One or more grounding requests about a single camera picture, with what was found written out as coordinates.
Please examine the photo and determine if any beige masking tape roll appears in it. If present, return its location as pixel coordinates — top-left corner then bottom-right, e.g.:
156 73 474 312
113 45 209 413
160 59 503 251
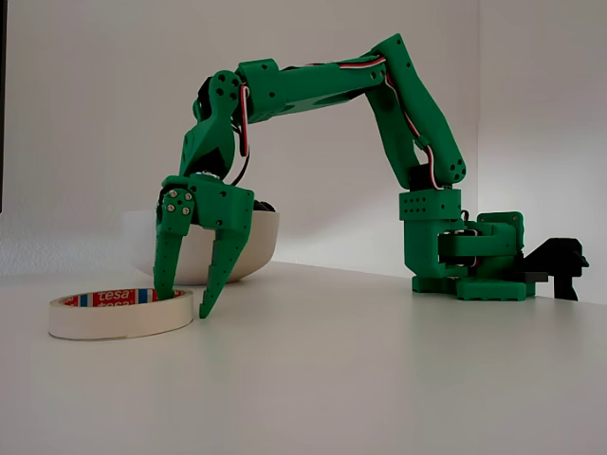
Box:
47 286 194 341

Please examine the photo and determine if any white round bowl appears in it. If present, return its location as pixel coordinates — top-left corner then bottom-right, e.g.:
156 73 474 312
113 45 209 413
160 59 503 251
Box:
120 210 281 286

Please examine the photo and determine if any black table clamp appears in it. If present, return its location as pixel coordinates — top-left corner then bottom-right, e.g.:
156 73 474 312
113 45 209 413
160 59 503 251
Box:
511 236 590 302

